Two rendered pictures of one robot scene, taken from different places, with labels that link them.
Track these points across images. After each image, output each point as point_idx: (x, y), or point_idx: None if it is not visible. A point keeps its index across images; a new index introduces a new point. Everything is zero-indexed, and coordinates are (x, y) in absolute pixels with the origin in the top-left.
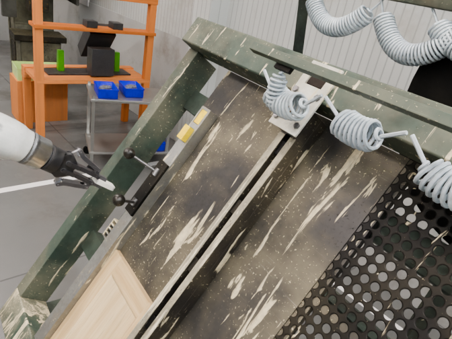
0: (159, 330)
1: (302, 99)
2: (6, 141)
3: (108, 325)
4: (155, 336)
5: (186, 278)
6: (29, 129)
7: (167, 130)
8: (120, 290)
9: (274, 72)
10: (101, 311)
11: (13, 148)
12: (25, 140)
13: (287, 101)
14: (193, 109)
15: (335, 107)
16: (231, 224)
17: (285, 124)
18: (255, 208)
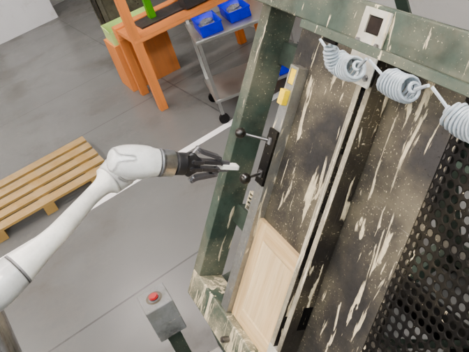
0: (310, 278)
1: (354, 63)
2: (143, 166)
3: (273, 283)
4: (308, 283)
5: (317, 232)
6: (154, 148)
7: (271, 91)
8: (273, 252)
9: (338, 24)
10: (264, 273)
11: (149, 169)
12: (155, 159)
13: (343, 69)
14: (287, 63)
15: (393, 52)
16: (339, 178)
17: None
18: (356, 158)
